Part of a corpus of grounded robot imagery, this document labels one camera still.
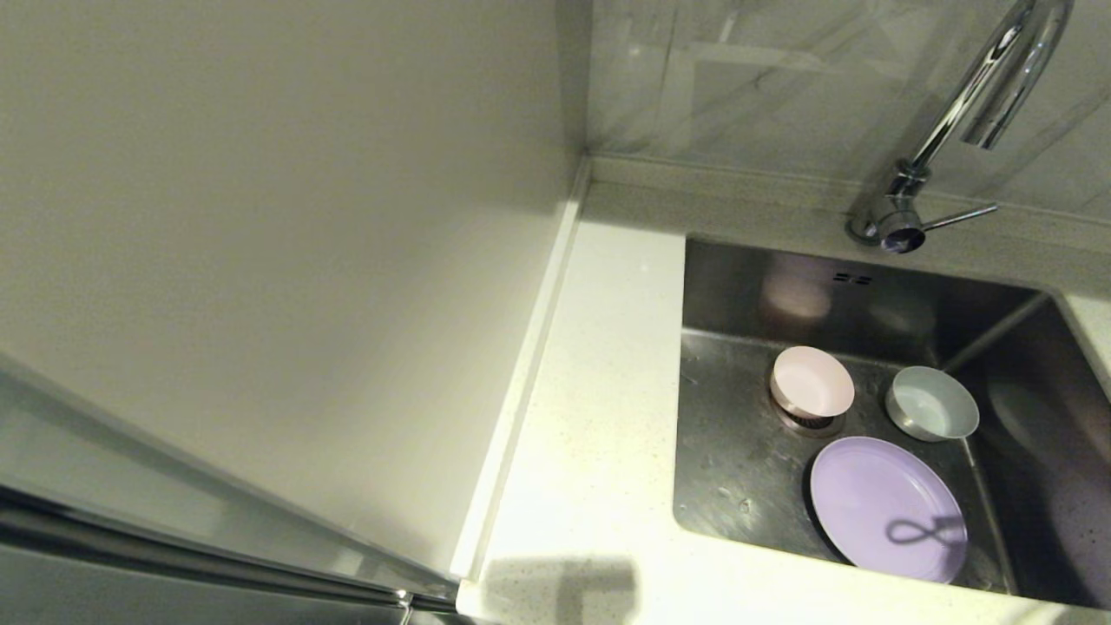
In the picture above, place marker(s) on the pink bowl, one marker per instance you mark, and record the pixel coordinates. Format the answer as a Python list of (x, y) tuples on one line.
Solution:
[(813, 382)]

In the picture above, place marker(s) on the purple plate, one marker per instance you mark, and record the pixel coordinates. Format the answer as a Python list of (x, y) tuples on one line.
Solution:
[(868, 503)]

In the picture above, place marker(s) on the light blue bowl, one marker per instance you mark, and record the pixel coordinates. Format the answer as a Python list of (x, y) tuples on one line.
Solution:
[(933, 406)]

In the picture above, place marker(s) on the stainless steel sink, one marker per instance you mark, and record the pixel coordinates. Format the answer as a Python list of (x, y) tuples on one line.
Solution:
[(746, 486)]

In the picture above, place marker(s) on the round metal drain strainer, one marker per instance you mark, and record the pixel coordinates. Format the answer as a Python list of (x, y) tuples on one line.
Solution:
[(816, 424)]

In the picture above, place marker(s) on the tall white cabinet panel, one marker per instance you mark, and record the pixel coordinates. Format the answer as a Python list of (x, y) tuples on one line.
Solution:
[(260, 217)]

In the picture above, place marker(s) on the chrome gooseneck faucet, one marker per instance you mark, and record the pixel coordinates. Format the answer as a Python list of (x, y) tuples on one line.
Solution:
[(898, 217)]

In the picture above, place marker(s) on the stainless steel appliance door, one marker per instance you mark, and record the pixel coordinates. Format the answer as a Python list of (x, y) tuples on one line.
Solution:
[(87, 603)]

